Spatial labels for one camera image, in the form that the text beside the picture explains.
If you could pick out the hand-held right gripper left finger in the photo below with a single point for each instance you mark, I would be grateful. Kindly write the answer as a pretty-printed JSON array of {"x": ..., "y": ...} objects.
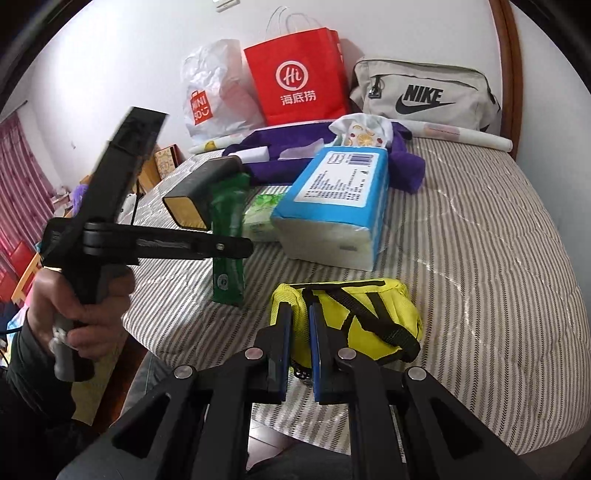
[{"x": 285, "y": 332}]

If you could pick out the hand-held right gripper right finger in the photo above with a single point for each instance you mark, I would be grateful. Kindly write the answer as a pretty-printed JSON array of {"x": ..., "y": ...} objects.
[{"x": 316, "y": 337}]

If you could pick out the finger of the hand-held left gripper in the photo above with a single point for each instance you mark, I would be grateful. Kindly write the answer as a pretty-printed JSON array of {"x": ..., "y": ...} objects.
[{"x": 184, "y": 244}]

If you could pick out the green packet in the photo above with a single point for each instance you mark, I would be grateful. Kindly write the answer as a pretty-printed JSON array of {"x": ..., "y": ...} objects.
[{"x": 228, "y": 207}]

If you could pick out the purple towel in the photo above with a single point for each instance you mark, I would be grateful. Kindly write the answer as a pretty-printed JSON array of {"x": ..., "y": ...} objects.
[{"x": 406, "y": 168}]

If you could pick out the person's left forearm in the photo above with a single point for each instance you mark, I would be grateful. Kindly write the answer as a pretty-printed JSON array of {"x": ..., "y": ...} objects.
[{"x": 37, "y": 415}]

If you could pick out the person's left hand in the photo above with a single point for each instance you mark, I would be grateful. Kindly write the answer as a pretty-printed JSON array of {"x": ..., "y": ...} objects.
[{"x": 106, "y": 318}]

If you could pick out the yellow patterned box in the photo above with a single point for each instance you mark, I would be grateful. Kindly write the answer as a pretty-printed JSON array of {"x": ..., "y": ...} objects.
[{"x": 166, "y": 160}]

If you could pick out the black box yellow end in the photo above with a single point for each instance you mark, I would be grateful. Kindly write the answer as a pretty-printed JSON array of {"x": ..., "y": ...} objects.
[{"x": 198, "y": 180}]

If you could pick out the small green tissue pack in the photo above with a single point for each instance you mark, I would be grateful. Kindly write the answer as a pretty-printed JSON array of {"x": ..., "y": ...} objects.
[{"x": 261, "y": 217}]

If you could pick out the pink curtain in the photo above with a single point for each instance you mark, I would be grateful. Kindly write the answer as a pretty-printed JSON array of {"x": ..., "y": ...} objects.
[{"x": 23, "y": 175}]

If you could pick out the white plastic shopping bag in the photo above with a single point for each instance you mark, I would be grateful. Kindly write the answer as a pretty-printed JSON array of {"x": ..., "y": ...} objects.
[{"x": 217, "y": 87}]

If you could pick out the small white cloth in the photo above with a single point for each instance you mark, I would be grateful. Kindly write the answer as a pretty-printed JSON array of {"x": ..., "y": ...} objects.
[{"x": 298, "y": 150}]

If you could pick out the blue tissue pack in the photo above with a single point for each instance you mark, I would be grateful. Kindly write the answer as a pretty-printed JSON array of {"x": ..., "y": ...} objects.
[{"x": 332, "y": 184}]

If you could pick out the striped bed mattress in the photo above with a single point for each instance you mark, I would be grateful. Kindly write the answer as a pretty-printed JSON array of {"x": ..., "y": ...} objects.
[{"x": 461, "y": 258}]

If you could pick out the red paper bag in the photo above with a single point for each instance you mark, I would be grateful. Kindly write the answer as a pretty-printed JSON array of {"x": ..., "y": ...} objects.
[{"x": 300, "y": 83}]

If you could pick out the white patterned pouch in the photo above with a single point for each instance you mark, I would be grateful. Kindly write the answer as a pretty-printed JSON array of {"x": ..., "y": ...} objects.
[{"x": 364, "y": 131}]

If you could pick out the rolled fruit print sheet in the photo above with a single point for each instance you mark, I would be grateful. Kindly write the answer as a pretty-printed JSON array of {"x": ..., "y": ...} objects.
[{"x": 461, "y": 136}]

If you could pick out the beige sling bag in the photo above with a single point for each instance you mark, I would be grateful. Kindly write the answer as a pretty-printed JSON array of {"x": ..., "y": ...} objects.
[{"x": 425, "y": 97}]

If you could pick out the wooden bed headboard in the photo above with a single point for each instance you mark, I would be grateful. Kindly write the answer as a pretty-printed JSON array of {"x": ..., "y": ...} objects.
[{"x": 505, "y": 55}]

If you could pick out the white wall fixture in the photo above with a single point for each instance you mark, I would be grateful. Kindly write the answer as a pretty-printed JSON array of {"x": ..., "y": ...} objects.
[{"x": 226, "y": 3}]

